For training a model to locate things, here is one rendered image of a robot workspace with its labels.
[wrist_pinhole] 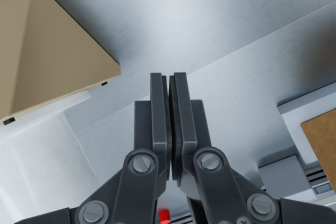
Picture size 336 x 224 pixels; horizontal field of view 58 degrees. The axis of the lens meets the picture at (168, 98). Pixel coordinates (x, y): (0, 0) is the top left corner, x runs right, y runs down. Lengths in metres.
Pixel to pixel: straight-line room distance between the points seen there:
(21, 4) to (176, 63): 0.21
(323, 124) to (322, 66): 0.13
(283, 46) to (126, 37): 0.22
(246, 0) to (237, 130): 0.31
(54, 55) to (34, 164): 0.10
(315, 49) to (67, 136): 0.37
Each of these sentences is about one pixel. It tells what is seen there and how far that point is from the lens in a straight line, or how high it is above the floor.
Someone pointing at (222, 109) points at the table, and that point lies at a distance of 0.54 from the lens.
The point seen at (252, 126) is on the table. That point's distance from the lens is 0.63.
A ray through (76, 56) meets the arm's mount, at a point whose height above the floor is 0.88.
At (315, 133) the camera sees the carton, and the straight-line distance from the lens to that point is 0.63.
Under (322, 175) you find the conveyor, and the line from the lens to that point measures 0.96.
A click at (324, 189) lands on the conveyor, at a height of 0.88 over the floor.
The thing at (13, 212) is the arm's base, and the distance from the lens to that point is 0.32.
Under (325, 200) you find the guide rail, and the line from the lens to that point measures 1.03.
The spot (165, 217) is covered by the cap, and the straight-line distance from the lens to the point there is 0.98.
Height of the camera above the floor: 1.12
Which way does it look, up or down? 37 degrees down
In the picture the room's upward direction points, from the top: 168 degrees clockwise
